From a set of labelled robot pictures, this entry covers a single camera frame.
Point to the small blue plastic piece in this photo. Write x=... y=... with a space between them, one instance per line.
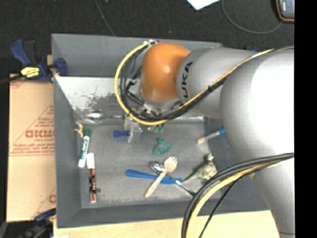
x=120 y=134

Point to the grey metal bin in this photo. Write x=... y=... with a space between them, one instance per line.
x=119 y=147

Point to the teal toy fish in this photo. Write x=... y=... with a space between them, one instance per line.
x=161 y=147

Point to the shiny metal spoon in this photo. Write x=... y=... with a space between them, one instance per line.
x=157 y=167
x=95 y=115

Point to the blue plastic knife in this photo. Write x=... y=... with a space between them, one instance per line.
x=138 y=174

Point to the beige plastic spork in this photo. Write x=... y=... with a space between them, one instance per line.
x=166 y=170

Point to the white marker with green cap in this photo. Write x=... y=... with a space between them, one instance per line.
x=84 y=147

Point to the small tan toy figure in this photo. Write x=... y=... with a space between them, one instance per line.
x=79 y=128

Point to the red-brown marker with white cap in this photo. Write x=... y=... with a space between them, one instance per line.
x=91 y=177

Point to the white tube with blue cap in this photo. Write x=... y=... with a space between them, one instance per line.
x=210 y=136

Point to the green toy dinosaur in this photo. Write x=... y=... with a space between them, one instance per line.
x=204 y=171

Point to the brown cardboard board red print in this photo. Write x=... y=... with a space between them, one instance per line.
x=29 y=113

